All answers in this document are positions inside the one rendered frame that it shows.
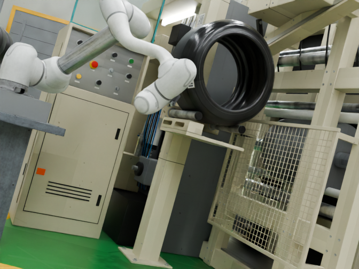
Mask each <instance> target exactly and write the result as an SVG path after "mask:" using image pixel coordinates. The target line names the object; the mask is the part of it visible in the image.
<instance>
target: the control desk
mask: <svg viewBox="0 0 359 269"><path fill-rule="evenodd" d="M96 33H97V32H96V31H93V30H90V29H88V28H84V27H82V26H79V25H76V24H74V23H71V22H70V23H69V24H68V25H67V26H65V27H64V28H62V29H61V30H60V31H59V33H58V37H57V40H56V43H55V46H54V49H53V53H52V57H62V56H63V55H65V54H66V53H68V52H69V51H70V50H72V49H74V48H75V47H77V46H78V45H80V44H81V43H83V42H84V41H86V40H87V39H89V38H90V37H91V36H93V35H94V34H96ZM149 60H150V56H146V55H144V54H140V53H137V52H133V51H130V50H128V49H126V48H125V47H124V46H123V45H122V44H121V43H120V42H118V43H117V44H115V45H114V46H112V47H111V48H109V49H108V50H106V51H105V52H103V53H101V54H100V55H98V56H97V57H95V58H93V59H92V60H90V61H89V62H87V63H86V64H84V65H83V66H81V67H80V68H78V69H77V70H75V71H73V72H72V75H71V79H70V80H69V86H68V87H67V89H66V90H65V91H63V92H61V93H56V94H52V93H46V92H43V91H42V92H41V95H40V99H39V100H41V101H45V102H48V103H51V104H52V106H51V110H50V114H49V117H48V121H47V123H50V124H53V125H55V126H59V127H61V128H64V129H66V131H65V135H64V137H63V136H59V135H55V134H51V133H47V132H43V131H39V130H35V129H32V133H31V135H30V139H29V143H28V146H27V150H26V153H25V157H24V161H23V163H22V167H21V170H20V174H19V178H18V181H17V185H16V188H15V191H14V195H13V198H12V202H11V205H10V209H9V214H10V218H11V222H12V225H15V226H22V227H29V228H35V229H39V230H45V231H52V232H58V233H65V234H71V235H77V236H83V237H88V238H94V239H99V237H100V233H101V230H102V226H103V223H104V219H105V216H106V212H107V208H108V205H109V202H110V198H111V195H112V191H113V187H114V184H115V180H116V176H117V174H118V170H119V166H120V162H121V159H122V155H123V151H124V148H125V145H126V141H127V138H128V134H129V130H130V127H131V123H132V119H133V116H134V113H135V109H136V108H135V106H134V100H135V98H136V96H137V95H138V94H139V93H140V91H141V89H142V85H143V82H144V77H145V74H146V70H147V67H148V64H149ZM37 168H42V169H46V170H45V174H44V175H39V174H36V172H37Z"/></svg>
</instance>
